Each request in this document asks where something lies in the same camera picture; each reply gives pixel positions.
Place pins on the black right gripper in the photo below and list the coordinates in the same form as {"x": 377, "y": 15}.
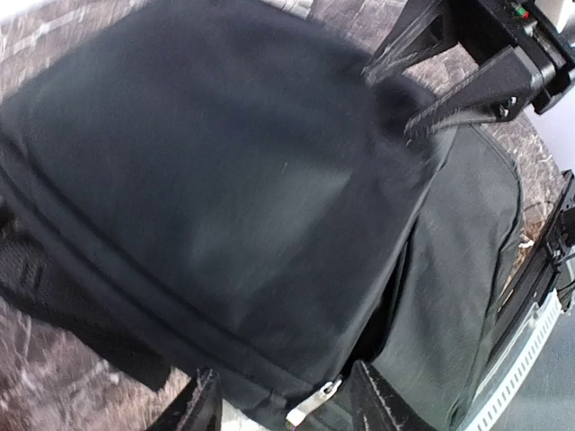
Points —
{"x": 522, "y": 60}

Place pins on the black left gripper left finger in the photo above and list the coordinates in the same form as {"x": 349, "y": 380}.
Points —
{"x": 198, "y": 407}

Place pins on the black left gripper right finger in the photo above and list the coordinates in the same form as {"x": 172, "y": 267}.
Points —
{"x": 376, "y": 406}

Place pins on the black student bag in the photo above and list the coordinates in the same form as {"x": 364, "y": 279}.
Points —
{"x": 213, "y": 184}

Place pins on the grey slotted cable duct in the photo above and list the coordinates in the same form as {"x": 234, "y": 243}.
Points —
{"x": 512, "y": 367}

